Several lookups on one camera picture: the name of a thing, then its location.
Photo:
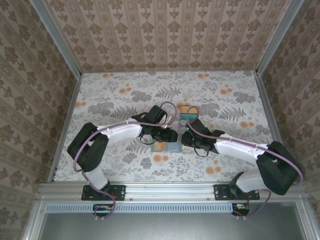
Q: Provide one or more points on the green leather card holder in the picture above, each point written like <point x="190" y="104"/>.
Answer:
<point x="172" y="148"/>

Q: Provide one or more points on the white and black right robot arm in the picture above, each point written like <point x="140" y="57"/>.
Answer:
<point x="275" y="170"/>

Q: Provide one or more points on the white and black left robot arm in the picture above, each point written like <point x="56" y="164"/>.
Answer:
<point x="92" y="155"/>

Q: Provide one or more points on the tan credit card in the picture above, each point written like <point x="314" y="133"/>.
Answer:
<point x="160" y="147"/>

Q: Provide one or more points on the teal card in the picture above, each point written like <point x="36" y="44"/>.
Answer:
<point x="194" y="117"/>

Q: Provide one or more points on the orange card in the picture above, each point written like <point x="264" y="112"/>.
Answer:
<point x="185" y="110"/>

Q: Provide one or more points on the aluminium front beam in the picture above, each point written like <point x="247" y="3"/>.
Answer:
<point x="170" y="191"/>

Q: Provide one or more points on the black connector board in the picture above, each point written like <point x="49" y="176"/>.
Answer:
<point x="241" y="211"/>

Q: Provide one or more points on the grey metal panel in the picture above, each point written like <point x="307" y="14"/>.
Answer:
<point x="175" y="227"/>

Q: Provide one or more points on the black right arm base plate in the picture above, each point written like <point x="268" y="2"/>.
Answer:
<point x="220" y="192"/>

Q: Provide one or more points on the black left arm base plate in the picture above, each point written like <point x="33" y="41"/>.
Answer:
<point x="120" y="192"/>

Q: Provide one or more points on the aluminium right side rail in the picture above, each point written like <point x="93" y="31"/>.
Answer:
<point x="273" y="125"/>

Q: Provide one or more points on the aluminium rail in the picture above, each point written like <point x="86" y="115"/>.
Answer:
<point x="273" y="125"/>
<point x="66" y="125"/>

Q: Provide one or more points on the aluminium left side rail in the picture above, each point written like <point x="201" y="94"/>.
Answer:
<point x="66" y="125"/>

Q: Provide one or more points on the aluminium right corner post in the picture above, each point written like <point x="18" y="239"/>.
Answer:
<point x="277" y="37"/>

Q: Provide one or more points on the aluminium corner post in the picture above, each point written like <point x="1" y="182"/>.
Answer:
<point x="58" y="37"/>
<point x="277" y="37"/>

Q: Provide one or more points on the aluminium left corner post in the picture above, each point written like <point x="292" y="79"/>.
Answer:
<point x="58" y="37"/>

